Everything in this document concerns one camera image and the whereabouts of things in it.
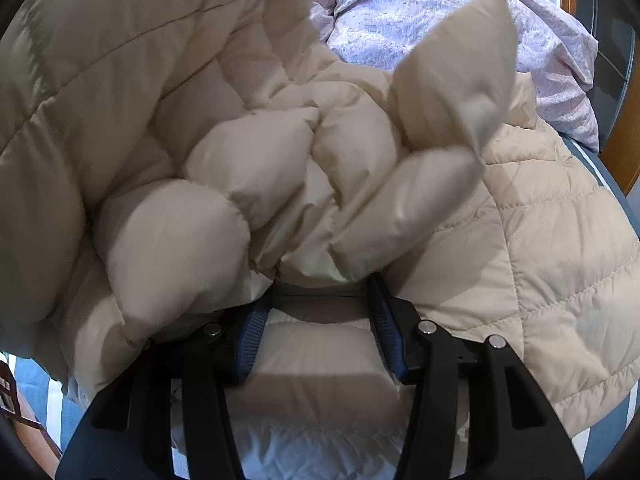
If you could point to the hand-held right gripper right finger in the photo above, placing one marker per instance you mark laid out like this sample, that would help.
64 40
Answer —
389 327

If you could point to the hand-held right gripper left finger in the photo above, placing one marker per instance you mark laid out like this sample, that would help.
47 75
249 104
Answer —
250 342

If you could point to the cream puffer jacket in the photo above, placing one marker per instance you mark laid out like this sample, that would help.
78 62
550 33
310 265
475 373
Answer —
200 110

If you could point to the blue striped bed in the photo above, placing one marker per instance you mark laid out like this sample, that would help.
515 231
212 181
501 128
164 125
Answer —
612 425

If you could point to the lilac floral duvet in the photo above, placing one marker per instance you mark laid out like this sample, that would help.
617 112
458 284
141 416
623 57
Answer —
425 15

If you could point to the dark glass door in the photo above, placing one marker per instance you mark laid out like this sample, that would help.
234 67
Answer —
607 50

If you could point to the wooden door frame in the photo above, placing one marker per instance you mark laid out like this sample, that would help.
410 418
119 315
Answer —
625 160

